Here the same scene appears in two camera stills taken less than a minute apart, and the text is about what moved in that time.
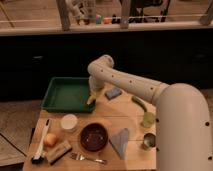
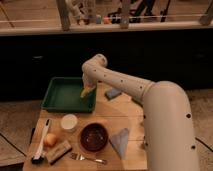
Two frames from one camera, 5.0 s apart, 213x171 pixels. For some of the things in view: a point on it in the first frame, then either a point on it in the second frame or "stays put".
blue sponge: x=114 y=92 stays put
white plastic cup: x=69 y=121 stays put
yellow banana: x=90 y=98 to x=86 y=91
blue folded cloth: x=119 y=141 stays put
